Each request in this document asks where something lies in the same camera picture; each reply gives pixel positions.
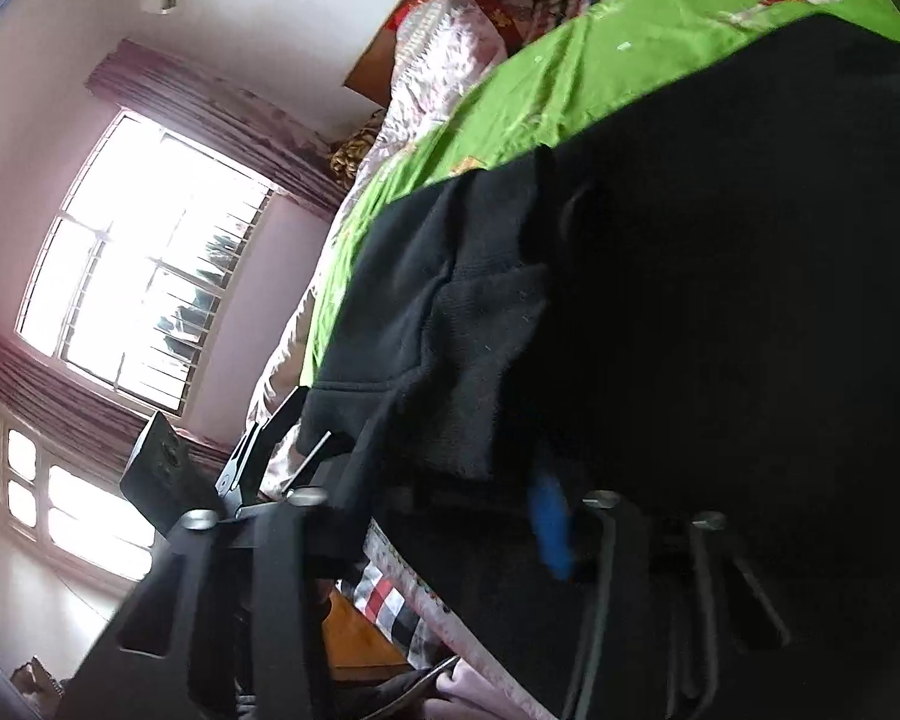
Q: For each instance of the black pants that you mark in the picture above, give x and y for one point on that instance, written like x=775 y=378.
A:
x=682 y=277

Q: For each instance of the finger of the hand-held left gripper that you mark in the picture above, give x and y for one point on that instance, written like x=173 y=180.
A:
x=309 y=465
x=259 y=446

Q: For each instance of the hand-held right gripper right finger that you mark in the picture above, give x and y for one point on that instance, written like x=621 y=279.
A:
x=551 y=532

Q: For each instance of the pink floral quilt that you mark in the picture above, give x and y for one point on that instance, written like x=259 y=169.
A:
x=442 y=60

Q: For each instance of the dark slipper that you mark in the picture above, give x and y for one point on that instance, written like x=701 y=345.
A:
x=405 y=690

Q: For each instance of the barred window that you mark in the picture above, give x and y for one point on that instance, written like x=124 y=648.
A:
x=120 y=240

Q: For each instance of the dark red curtain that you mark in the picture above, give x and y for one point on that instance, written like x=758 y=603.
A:
x=195 y=101

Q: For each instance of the small window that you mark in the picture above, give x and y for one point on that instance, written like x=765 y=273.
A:
x=82 y=510

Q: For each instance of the green printed blanket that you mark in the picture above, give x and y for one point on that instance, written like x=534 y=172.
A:
x=607 y=52

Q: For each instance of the leopard print plush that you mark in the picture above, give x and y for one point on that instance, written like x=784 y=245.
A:
x=352 y=150

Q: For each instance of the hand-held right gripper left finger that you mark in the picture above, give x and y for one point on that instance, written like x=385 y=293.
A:
x=292 y=540

